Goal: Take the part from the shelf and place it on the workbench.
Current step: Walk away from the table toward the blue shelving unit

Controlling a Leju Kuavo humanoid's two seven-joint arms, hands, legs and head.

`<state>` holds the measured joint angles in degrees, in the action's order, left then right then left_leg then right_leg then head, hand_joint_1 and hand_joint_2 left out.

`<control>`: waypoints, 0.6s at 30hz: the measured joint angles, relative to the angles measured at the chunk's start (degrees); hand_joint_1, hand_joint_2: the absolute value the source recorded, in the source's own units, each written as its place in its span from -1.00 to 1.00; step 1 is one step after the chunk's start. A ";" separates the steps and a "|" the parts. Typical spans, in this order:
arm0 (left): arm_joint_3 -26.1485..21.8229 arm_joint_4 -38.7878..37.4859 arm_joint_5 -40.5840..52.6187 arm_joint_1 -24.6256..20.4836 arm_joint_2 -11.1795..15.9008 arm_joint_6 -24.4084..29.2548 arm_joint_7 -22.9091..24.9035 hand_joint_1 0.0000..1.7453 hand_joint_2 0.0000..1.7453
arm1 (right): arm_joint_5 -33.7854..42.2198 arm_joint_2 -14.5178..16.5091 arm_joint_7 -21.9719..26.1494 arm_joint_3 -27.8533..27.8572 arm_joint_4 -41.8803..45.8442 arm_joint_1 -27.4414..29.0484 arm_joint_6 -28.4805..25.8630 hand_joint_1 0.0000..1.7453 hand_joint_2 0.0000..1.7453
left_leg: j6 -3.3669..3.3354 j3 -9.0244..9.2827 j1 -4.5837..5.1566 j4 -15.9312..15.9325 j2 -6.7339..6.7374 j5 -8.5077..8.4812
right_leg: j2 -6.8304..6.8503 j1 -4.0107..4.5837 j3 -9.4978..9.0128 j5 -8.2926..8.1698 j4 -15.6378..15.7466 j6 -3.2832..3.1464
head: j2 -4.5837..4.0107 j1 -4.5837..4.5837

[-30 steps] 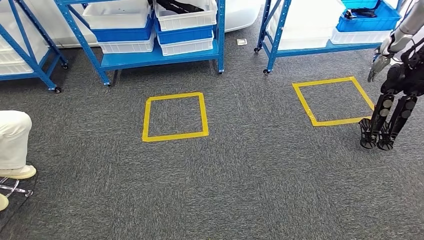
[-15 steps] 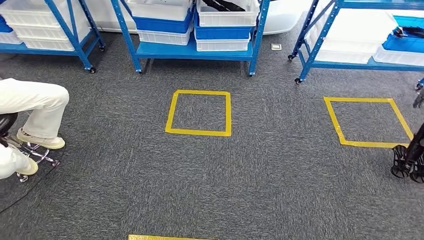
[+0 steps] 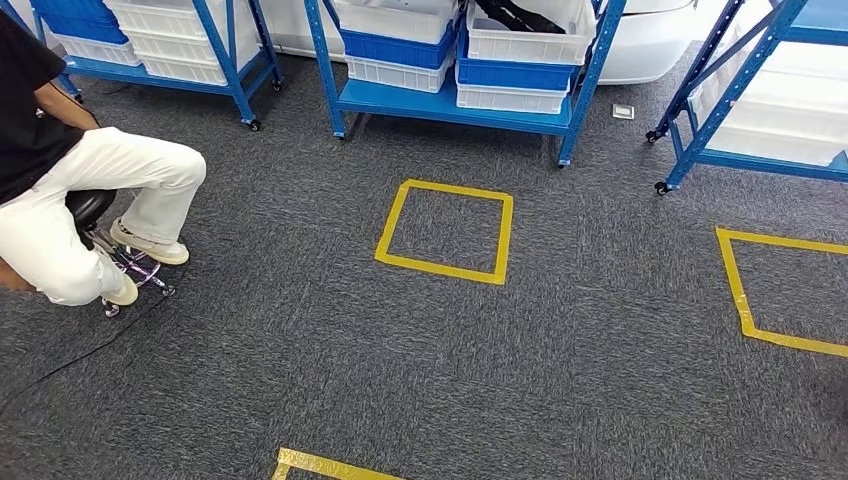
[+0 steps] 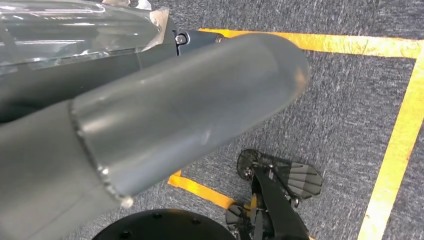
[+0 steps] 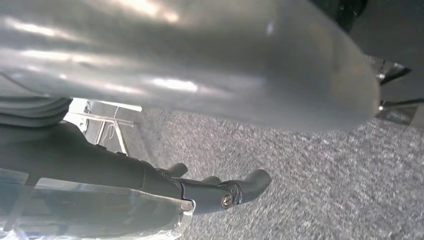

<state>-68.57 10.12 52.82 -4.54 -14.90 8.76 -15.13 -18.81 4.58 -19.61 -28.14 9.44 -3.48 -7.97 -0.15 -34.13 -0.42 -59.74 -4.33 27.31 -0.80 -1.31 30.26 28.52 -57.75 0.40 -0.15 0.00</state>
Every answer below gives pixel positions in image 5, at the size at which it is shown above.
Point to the stainless steel workbench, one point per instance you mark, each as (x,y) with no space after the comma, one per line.
(114,129)

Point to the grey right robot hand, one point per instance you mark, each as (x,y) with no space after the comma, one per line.
(198,59)

